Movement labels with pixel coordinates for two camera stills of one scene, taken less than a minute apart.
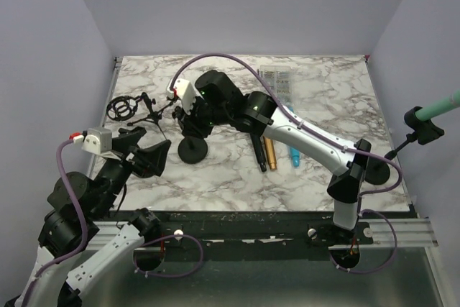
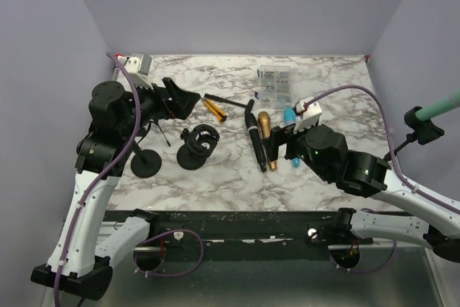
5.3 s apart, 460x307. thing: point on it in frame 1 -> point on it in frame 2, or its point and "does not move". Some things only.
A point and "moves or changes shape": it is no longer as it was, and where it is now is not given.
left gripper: (154, 158) -> (181, 107)
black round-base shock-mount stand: (192, 149) moves or changes shape
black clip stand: (377, 172) does not move
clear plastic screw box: (279, 80) does not move
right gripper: (190, 126) -> (279, 135)
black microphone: (259, 151) does not move
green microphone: (435, 108) does not move
